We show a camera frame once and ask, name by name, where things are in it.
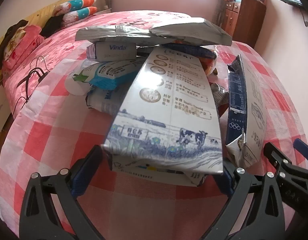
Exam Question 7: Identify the teal orange bolster pillow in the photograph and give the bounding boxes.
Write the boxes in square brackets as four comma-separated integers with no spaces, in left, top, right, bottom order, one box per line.
[61,6,99,27]
[53,0,97,15]

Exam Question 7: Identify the pink floral pillow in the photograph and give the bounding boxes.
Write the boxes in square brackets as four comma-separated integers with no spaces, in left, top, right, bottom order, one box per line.
[2,25,45,69]

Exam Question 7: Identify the blue white milk carton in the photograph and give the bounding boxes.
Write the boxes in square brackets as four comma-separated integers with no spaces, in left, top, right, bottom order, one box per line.
[101,47,224,187]
[225,54,268,169]

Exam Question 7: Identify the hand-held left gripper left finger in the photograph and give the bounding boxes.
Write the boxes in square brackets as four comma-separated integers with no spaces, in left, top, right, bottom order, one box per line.
[19,144,104,240]

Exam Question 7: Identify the black garment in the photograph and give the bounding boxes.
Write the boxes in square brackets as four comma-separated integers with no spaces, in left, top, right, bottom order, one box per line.
[40,16,65,37]

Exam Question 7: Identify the dark blue snack packet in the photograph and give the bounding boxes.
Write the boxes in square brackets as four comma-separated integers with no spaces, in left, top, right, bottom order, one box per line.
[161,42,215,61]

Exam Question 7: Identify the black cable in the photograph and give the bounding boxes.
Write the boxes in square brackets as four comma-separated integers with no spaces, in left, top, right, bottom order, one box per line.
[15,56,53,105]

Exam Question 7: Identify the orange snack bag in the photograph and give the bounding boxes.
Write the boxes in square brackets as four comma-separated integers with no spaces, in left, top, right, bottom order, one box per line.
[199,45,219,77]

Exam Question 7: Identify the silver foil packet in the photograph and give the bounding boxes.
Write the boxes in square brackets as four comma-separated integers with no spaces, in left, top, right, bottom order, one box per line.
[149,17,233,47]
[75,25,154,42]

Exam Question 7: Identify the blue wet wipes pack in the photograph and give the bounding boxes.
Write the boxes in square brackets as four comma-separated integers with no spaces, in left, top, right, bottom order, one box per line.
[72,59,144,89]

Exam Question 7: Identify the brown garment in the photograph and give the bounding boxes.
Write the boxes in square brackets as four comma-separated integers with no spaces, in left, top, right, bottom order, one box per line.
[0,20,28,67]

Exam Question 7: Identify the bed with pink bedspread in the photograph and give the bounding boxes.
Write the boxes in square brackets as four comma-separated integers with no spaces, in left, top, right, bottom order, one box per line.
[1,10,194,120]

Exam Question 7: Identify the red white checked tablecloth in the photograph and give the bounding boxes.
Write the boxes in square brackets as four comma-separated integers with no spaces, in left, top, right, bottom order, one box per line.
[0,39,308,240]

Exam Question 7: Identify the white tissue pack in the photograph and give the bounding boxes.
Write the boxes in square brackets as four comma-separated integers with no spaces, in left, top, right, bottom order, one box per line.
[86,42,137,61]

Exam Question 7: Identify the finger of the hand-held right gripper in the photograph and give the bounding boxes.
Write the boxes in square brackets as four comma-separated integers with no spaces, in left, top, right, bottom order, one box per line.
[263,142,308,213]
[294,138,308,162]

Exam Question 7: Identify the white plastic packet blue label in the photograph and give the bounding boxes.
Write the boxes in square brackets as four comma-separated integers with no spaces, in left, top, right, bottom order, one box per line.
[86,85,134,117]

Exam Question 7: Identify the brown wooden cabinet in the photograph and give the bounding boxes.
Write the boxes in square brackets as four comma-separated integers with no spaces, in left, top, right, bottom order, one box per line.
[220,0,267,48]

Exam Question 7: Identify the yellow wooden headboard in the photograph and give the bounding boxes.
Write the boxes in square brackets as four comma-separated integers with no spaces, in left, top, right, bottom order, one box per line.
[0,0,77,145]

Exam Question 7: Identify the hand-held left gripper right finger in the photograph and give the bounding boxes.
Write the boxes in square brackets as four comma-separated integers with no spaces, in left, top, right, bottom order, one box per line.
[203,160,286,240]

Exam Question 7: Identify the white nightstand with drawer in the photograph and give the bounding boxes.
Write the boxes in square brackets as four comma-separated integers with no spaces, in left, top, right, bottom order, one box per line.
[0,85,13,132]

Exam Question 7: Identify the crumpled silver wrapper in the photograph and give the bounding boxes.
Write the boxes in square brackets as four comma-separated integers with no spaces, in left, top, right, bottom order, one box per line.
[210,82,229,108]

